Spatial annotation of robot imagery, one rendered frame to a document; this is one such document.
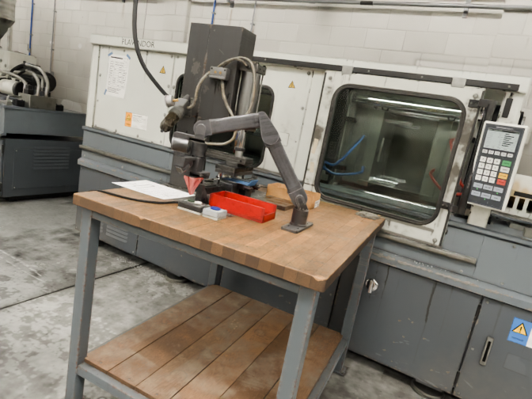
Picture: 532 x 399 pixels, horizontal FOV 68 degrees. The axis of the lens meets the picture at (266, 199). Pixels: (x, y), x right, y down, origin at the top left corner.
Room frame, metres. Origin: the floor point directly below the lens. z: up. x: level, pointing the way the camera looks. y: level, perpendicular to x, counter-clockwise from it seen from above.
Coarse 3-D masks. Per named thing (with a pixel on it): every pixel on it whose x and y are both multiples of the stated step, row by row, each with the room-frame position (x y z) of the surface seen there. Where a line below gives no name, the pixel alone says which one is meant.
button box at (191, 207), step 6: (108, 192) 1.46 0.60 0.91; (126, 198) 1.44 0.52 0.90; (132, 198) 1.44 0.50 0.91; (180, 204) 1.45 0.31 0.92; (186, 204) 1.44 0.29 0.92; (192, 204) 1.43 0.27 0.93; (198, 204) 1.44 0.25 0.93; (204, 204) 1.47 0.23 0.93; (186, 210) 1.44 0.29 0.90; (192, 210) 1.42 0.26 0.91; (198, 210) 1.41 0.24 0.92
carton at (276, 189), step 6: (270, 186) 1.98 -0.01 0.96; (276, 186) 1.97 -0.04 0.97; (282, 186) 2.08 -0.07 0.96; (270, 192) 1.98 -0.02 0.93; (276, 192) 1.96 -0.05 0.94; (282, 192) 1.95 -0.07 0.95; (306, 192) 2.02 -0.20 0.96; (312, 192) 2.01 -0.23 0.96; (282, 198) 1.95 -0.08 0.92; (288, 198) 1.94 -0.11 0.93; (312, 198) 1.89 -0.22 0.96; (318, 198) 2.00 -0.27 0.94; (306, 204) 1.90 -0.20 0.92; (312, 204) 1.90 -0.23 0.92; (318, 204) 2.00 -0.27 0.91
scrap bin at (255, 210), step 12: (216, 192) 1.59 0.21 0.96; (228, 192) 1.65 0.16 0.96; (216, 204) 1.54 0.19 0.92; (228, 204) 1.52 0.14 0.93; (240, 204) 1.50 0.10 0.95; (252, 204) 1.60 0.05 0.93; (264, 204) 1.58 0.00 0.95; (240, 216) 1.49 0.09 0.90; (252, 216) 1.47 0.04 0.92; (264, 216) 1.47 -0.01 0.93
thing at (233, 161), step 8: (240, 136) 1.79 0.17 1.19; (240, 144) 1.79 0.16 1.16; (208, 152) 1.83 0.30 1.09; (216, 152) 1.81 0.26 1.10; (224, 152) 1.88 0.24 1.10; (240, 152) 1.79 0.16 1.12; (232, 160) 1.77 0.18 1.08; (240, 160) 1.76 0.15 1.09; (248, 160) 1.77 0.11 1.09; (216, 168) 1.73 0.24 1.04; (224, 168) 1.71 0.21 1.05; (232, 168) 1.70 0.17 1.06; (240, 168) 1.74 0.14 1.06; (248, 168) 1.81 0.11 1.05; (232, 176) 1.77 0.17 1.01
